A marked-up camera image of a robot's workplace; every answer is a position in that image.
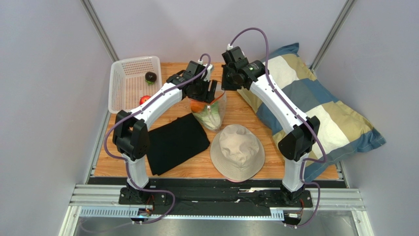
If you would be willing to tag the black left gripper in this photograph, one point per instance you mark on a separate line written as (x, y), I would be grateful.
(208, 97)

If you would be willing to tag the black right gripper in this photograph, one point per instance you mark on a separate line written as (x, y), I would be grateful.
(227, 82)

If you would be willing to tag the clear orange zip top bag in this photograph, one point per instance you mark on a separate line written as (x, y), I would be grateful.
(219, 102)

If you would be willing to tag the fake dark purple eggplant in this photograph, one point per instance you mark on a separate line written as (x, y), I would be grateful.
(150, 78)

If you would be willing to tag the fake red apple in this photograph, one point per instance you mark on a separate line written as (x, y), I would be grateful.
(144, 99)

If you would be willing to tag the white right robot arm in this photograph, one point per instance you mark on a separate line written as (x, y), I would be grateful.
(300, 130)

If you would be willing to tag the fake orange fruit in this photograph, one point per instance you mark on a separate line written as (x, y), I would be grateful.
(196, 106)

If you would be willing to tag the fake pale cabbage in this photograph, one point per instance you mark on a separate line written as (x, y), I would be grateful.
(210, 118)

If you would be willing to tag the black folded cloth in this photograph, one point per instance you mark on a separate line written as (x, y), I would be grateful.
(175, 143)

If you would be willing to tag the beige bucket hat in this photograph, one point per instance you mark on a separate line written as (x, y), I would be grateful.
(237, 153)

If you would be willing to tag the white plastic basket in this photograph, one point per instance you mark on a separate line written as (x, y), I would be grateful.
(127, 82)

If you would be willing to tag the blue beige checked pillow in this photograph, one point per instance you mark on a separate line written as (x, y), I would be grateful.
(343, 132)

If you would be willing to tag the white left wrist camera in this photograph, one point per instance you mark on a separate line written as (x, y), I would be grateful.
(209, 69)

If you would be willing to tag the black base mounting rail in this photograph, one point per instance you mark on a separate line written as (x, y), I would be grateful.
(209, 199)

